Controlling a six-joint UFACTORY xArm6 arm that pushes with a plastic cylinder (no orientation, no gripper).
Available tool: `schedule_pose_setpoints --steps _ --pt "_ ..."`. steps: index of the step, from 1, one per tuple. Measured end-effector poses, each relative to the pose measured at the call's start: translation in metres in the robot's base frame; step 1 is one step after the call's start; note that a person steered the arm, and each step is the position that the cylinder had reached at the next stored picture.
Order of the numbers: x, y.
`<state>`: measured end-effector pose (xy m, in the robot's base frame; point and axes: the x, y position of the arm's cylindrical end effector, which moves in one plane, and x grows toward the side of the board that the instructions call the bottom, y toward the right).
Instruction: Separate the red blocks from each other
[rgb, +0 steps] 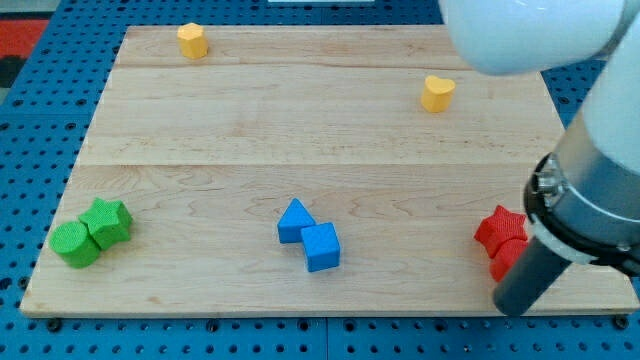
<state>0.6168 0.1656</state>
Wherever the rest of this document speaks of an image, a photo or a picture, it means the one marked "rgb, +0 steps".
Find yellow heart block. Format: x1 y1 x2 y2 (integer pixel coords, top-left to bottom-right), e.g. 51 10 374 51
420 75 456 113

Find green star block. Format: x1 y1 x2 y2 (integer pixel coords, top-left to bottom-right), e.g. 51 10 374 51
79 198 133 251

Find blue triangle block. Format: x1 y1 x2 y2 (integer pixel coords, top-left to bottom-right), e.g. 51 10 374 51
277 198 316 244

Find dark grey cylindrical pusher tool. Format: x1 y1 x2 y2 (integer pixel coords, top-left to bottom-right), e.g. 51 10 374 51
493 236 571 316

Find yellow hexagon block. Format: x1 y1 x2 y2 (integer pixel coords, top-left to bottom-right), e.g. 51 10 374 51
177 23 208 59

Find light wooden board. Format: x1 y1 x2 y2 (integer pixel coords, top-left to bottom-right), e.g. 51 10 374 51
19 24 640 319

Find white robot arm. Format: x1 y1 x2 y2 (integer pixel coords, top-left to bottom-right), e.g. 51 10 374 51
439 0 639 316

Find green cylinder block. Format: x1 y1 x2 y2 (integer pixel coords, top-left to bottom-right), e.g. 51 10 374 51
49 221 101 269

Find red star block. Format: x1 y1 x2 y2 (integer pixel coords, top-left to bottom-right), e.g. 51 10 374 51
474 205 528 259

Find blue cube block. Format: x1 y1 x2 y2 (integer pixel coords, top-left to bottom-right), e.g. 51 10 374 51
301 222 341 272

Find red round block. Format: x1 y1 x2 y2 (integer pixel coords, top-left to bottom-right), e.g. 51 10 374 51
489 239 528 282

